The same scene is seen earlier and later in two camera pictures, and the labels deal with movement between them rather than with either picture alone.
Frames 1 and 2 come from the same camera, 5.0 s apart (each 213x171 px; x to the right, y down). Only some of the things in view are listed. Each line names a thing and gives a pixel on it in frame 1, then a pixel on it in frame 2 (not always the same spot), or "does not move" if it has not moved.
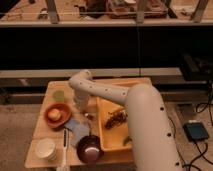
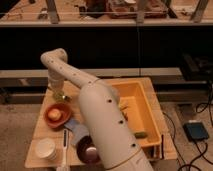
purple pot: (89, 149) does not move
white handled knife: (64, 147) does not move
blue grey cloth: (78, 129) does not move
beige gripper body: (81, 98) -> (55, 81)
